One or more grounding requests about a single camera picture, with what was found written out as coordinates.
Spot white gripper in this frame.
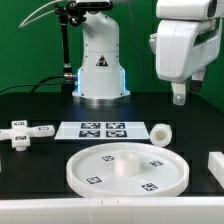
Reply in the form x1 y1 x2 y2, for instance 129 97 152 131
150 0 224 106

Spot white marker tag sheet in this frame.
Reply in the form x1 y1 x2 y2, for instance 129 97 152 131
55 122 149 140

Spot black cable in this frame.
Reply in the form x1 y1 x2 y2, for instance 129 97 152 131
0 75 68 95

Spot white block at right edge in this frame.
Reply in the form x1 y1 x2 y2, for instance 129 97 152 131
208 152 224 189

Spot white front rail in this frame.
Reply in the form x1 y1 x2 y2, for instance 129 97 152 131
0 197 224 224

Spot white round table top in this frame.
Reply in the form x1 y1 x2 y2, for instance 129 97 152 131
66 142 189 197

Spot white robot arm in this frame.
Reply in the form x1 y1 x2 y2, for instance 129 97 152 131
73 0 224 106

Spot white cross-shaped table base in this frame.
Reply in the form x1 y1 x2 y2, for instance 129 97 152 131
0 120 55 151

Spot white cables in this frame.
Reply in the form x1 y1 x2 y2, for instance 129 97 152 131
18 0 64 29

